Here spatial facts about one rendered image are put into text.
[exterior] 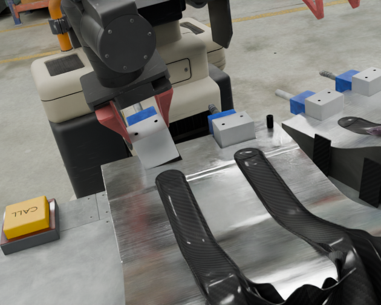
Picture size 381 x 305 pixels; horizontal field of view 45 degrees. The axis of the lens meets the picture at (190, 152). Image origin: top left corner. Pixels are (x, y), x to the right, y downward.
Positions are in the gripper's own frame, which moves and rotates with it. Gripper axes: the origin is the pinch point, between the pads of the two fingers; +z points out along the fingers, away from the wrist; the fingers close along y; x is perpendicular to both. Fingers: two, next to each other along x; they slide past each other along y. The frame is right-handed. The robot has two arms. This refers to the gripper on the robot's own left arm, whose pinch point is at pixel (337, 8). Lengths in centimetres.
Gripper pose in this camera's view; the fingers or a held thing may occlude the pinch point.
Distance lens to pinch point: 81.4
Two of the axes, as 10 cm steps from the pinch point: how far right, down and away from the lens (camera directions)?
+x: -2.8, -0.3, 9.6
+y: 9.1, -3.3, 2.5
